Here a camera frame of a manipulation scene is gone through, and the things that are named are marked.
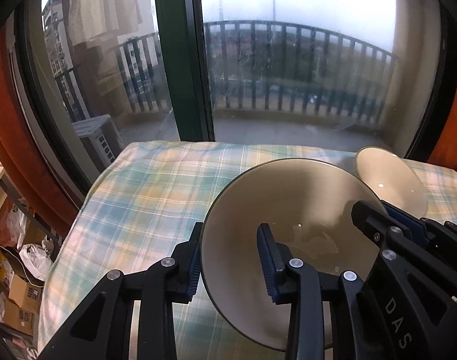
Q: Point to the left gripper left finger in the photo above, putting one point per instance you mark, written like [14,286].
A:
[132,310]

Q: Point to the cardboard box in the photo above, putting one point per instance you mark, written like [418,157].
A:
[22,306]

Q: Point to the outdoor air conditioner unit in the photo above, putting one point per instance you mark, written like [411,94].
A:
[101,139]

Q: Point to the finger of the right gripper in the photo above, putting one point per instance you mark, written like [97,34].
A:
[383,230]
[424,231]

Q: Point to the balcony metal railing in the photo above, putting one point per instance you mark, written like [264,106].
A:
[263,65]

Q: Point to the green floral ceramic bowl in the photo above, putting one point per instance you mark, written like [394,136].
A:
[307,204]

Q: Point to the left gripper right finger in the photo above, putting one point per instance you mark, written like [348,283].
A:
[291,281]

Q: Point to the dark green window frame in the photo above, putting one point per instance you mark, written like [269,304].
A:
[181,33]

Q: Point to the plaid pastel tablecloth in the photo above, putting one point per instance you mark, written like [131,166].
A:
[145,203]

